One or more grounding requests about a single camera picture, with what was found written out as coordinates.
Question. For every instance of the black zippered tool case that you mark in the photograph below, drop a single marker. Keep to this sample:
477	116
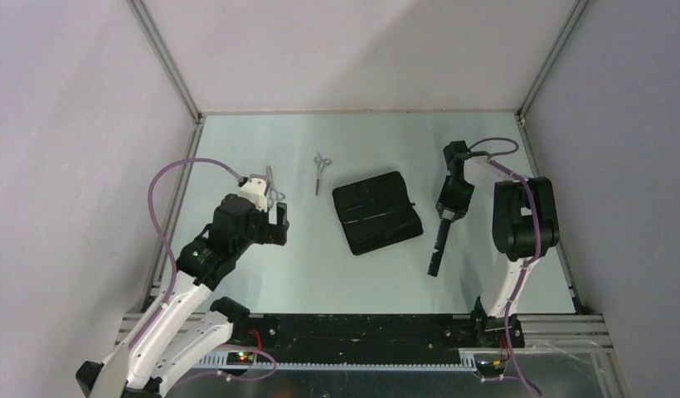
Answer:
376	212

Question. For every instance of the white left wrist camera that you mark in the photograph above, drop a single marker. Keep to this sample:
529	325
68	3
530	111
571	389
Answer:
256	189

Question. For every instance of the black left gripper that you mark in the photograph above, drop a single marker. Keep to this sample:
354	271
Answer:
274	234

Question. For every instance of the small black comb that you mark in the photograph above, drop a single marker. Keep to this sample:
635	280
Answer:
439	246

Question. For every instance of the aluminium frame rail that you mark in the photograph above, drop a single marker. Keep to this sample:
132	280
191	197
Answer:
172	186

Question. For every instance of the black handled comb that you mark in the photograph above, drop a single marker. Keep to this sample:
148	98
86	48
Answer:
361	219

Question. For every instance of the silver thinning scissors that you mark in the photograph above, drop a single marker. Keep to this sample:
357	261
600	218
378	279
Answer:
273	195

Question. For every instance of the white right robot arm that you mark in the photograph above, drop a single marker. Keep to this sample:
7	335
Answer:
524	227

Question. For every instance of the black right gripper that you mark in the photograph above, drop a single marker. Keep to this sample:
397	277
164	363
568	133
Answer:
460	208

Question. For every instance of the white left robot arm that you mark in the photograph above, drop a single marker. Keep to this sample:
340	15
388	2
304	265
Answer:
154	356

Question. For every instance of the silver hair scissors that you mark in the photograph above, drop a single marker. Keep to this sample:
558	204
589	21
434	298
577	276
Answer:
321	163

